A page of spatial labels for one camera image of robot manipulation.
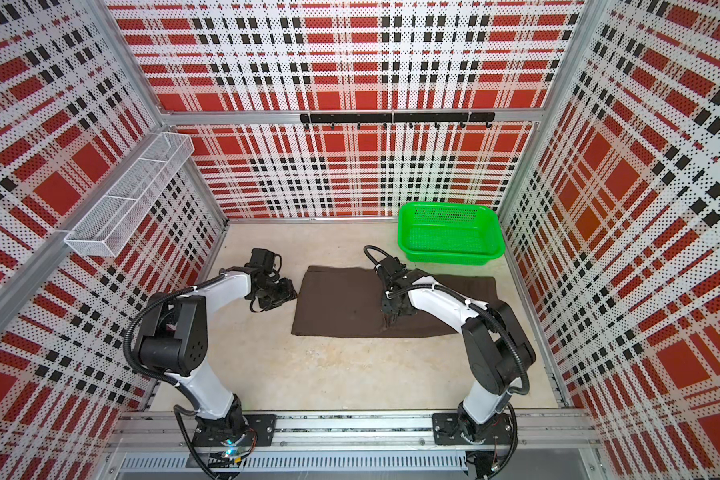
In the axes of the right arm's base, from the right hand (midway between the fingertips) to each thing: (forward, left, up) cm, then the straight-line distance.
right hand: (396, 306), depth 90 cm
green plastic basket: (+36, -23, -7) cm, 43 cm away
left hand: (+5, +33, -3) cm, 34 cm away
